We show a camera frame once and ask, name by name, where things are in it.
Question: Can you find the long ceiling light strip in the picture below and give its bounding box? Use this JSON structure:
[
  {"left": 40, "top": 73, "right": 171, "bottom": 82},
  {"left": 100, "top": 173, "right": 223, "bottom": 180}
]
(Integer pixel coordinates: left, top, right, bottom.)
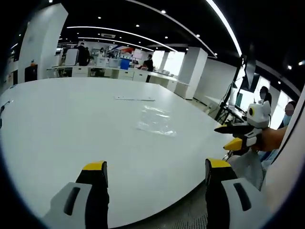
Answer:
[{"left": 205, "top": 0, "right": 243, "bottom": 57}]

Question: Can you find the white appliance box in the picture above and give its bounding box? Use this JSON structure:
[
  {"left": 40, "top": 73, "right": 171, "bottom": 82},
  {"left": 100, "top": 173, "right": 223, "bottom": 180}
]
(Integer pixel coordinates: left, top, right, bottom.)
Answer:
[{"left": 65, "top": 48, "right": 80, "bottom": 66}]

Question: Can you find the clear plastic food packaging bag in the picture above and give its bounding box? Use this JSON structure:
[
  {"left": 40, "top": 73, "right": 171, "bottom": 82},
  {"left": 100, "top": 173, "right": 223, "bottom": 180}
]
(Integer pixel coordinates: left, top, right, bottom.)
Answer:
[{"left": 136, "top": 104, "right": 177, "bottom": 137}]

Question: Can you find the black tripod stand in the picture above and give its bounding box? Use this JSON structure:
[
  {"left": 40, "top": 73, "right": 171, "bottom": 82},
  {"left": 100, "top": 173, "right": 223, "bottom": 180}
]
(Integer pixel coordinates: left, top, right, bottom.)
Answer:
[{"left": 213, "top": 80, "right": 240, "bottom": 125}]

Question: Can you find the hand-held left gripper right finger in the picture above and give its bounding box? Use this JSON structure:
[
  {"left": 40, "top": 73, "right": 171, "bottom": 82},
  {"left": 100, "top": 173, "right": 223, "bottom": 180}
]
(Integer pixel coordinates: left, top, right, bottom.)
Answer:
[{"left": 204, "top": 157, "right": 271, "bottom": 229}]

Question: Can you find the person's right hand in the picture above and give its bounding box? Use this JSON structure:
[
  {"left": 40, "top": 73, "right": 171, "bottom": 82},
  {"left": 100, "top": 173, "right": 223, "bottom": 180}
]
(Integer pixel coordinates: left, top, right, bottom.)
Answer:
[{"left": 256, "top": 126, "right": 288, "bottom": 152}]

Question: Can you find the computer monitor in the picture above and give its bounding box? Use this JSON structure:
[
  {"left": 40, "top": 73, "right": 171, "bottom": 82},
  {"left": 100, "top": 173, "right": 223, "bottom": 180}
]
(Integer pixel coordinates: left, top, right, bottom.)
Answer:
[{"left": 234, "top": 92, "right": 244, "bottom": 109}]

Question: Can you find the black cable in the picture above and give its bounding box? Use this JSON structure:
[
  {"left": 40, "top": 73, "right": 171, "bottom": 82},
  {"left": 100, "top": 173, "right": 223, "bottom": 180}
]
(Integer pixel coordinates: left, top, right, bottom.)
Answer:
[{"left": 0, "top": 101, "right": 10, "bottom": 127}]

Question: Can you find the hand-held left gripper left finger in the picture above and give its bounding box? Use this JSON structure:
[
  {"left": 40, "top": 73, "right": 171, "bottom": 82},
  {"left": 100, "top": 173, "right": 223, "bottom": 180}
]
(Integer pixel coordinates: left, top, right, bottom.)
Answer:
[{"left": 42, "top": 161, "right": 110, "bottom": 229}]

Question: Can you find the white crumpled cloth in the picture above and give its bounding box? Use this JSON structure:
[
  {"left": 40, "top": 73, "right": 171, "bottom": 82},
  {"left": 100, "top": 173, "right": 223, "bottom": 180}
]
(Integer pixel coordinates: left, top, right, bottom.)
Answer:
[{"left": 228, "top": 150, "right": 265, "bottom": 191}]

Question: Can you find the long white counter desk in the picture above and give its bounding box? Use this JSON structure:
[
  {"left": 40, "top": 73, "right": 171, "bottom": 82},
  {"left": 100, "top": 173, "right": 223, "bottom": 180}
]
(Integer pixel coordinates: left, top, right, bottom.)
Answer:
[{"left": 46, "top": 64, "right": 191, "bottom": 99}]

